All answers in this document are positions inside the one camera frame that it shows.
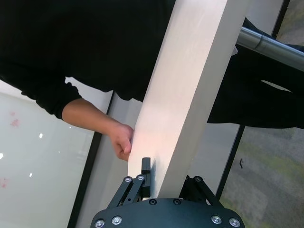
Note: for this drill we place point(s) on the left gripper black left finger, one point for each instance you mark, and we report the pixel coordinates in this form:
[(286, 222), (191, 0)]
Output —
[(146, 171)]

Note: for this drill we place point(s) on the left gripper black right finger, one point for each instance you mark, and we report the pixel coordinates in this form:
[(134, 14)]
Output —
[(197, 187)]

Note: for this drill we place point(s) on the white rolling pedestal table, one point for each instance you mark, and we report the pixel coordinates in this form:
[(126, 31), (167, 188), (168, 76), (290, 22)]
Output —
[(180, 95)]

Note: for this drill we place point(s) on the person's right forearm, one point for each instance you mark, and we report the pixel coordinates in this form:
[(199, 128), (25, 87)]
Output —
[(88, 116)]

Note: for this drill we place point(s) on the person's right hand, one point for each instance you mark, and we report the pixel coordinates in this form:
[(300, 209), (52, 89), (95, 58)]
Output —
[(122, 140)]

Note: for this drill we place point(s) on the small black floor scrap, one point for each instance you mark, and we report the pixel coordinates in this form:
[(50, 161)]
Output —
[(241, 164)]

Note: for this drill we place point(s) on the black trousers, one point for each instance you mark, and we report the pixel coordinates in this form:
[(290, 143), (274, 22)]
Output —
[(249, 102)]

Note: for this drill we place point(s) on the person in black clothes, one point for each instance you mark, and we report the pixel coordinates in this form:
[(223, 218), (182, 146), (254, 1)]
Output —
[(83, 42)]

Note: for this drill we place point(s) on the black wall skirting strip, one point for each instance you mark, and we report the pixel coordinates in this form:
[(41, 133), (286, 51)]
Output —
[(236, 147)]

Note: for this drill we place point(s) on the black glass board frame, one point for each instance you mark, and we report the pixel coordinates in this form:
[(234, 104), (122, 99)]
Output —
[(89, 166)]

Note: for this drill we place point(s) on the white glass wall board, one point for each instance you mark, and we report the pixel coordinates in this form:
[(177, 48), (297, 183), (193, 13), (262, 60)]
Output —
[(35, 154)]

